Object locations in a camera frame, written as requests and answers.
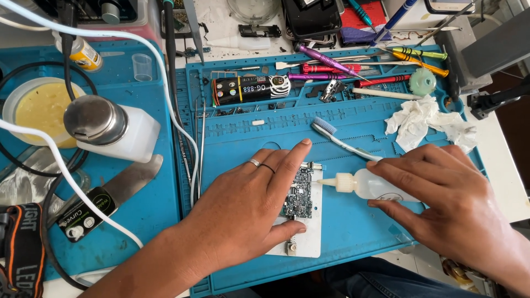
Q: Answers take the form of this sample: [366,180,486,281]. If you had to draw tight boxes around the person's left hand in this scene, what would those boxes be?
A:
[176,139,314,272]

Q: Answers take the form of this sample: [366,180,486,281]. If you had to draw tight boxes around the person's right hand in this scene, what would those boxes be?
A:
[365,143,516,266]

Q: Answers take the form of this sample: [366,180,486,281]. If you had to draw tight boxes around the white circuit board holder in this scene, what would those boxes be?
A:
[265,161,324,259]

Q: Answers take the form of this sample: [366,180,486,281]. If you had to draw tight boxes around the white plastic squeeze bottle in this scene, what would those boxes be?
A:
[317,167,422,203]

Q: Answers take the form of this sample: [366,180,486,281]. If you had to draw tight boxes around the dark green circuit board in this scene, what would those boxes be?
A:
[282,165,315,220]

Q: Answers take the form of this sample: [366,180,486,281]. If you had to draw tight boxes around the large blue silicone repair mat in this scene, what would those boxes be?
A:
[174,45,487,298]

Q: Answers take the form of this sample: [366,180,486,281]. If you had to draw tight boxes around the thin metal tweezers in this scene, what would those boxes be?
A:
[192,97,208,199]

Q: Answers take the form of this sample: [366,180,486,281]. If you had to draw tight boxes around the crumpled white tissue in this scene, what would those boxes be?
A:
[384,95,479,154]

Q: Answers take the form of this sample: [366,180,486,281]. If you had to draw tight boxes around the black clamp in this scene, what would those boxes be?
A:
[467,74,530,121]

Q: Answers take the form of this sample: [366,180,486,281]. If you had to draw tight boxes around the metal scraper with black label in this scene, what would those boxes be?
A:
[55,154,164,243]

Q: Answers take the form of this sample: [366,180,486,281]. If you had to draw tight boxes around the pale green plastic knob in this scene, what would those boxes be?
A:
[409,67,437,97]

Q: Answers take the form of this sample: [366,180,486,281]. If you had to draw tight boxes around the toothbrush with blue bristles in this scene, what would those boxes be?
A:
[311,117,383,163]

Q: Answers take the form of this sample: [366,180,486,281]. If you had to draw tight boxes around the white plastic stick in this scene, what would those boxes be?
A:
[352,88,423,101]

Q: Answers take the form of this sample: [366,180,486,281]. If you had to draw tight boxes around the black cylindrical battery tool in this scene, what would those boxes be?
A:
[211,74,292,107]

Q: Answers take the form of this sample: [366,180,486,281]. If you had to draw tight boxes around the white dispenser bottle steel top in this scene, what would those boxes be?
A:
[63,94,161,164]

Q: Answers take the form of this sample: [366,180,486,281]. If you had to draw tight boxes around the orange screwdriver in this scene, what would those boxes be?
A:
[389,50,450,78]

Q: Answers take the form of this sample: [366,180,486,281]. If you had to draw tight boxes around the red slim screwdriver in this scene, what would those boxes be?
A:
[354,74,411,88]

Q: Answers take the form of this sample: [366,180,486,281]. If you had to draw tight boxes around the yellow-green screwdriver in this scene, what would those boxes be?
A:
[379,46,449,61]

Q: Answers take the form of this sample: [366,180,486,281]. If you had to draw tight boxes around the grey metal machine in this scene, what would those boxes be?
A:
[435,17,530,94]

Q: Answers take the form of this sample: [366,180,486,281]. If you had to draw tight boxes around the small metal phone part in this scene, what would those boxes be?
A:
[319,79,344,103]

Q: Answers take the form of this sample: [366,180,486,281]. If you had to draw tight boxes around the short purple screwdriver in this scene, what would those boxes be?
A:
[287,72,348,82]

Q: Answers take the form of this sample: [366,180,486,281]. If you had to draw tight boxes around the white flat spudger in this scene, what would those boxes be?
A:
[275,56,381,70]

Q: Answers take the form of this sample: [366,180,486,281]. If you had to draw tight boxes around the plain blue work mat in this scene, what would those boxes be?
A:
[0,39,181,282]

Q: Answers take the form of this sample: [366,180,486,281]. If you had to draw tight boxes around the red knurled screwdriver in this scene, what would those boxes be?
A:
[300,63,363,75]

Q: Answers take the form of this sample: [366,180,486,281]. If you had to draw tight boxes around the small clear plastic cup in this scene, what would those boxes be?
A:
[132,53,154,82]

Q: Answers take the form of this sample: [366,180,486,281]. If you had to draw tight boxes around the thin metal probe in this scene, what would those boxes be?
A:
[415,2,477,47]

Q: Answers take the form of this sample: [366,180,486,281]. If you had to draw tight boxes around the long purple screwdriver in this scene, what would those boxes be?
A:
[295,42,369,81]

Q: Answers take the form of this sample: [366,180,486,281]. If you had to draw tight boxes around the black probe with teal tip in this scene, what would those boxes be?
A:
[162,0,195,166]

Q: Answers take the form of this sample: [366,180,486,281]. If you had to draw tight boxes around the purple cloth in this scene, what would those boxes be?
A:
[340,27,392,45]

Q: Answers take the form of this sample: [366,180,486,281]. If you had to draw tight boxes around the broad metal tweezers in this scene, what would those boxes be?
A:
[182,0,205,65]

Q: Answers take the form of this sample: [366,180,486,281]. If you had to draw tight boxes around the white-edged phone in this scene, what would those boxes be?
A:
[424,0,477,15]

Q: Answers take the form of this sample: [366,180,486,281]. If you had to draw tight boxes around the red booklet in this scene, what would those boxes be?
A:
[340,0,388,42]

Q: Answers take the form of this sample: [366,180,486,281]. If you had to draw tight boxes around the clear glass bowl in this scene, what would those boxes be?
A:
[227,0,281,25]

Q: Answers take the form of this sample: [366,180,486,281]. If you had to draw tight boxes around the teal screwdriver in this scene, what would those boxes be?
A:
[348,0,378,33]

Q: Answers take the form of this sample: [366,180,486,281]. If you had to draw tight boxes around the clear plastic bag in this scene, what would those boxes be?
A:
[0,145,92,216]

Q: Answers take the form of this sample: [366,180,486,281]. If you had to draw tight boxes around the small yellow-labelled bottle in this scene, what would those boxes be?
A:
[52,31,104,73]

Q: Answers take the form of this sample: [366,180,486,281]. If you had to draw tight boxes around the bowl of yellow paste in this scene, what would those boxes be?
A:
[2,77,88,149]

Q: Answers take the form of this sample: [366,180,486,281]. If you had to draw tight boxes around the black box device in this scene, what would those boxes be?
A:
[33,0,139,23]

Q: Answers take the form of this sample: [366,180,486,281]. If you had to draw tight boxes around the long white cable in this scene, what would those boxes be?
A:
[0,0,200,207]

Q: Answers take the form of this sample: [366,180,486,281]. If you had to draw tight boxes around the thick white cable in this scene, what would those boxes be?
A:
[0,118,145,249]

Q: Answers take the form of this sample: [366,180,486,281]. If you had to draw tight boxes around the small black frame part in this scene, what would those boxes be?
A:
[238,24,282,38]

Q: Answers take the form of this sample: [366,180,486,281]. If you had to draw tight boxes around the looped black cable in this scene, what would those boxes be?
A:
[0,61,98,290]

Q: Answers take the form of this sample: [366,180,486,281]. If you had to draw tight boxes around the black orange headlamp strap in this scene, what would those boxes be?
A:
[0,203,46,298]

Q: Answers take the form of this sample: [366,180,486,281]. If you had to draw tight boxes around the black cable with plug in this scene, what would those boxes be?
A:
[57,0,80,102]

